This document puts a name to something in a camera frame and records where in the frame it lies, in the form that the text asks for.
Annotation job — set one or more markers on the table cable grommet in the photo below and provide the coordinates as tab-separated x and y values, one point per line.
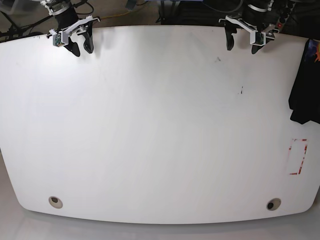
273	204
55	202

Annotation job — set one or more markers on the power strip with red light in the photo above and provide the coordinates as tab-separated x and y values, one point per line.
284	11

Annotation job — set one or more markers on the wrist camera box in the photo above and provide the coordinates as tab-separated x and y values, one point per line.
260	39
57	40

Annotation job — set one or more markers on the black printed T-shirt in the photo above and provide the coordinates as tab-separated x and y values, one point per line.
304	99

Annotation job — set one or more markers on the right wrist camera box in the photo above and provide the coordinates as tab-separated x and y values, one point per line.
57	40

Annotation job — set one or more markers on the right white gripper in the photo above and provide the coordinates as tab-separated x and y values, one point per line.
82	27

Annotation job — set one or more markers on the black tripod stand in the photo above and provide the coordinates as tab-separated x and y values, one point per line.
36	22

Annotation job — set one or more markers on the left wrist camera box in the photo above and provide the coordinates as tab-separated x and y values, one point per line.
260	39

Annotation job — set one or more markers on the right table cable grommet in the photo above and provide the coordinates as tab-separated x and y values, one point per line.
273	204

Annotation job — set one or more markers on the left table cable grommet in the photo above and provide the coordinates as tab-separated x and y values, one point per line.
55	202

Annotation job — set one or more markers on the red tape rectangle marking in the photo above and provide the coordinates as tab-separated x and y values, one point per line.
296	156

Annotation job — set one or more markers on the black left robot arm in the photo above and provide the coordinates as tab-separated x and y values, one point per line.
252	19

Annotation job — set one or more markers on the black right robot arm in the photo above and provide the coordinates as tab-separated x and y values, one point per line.
69	23

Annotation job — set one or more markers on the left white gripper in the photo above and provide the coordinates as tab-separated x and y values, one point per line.
230	26

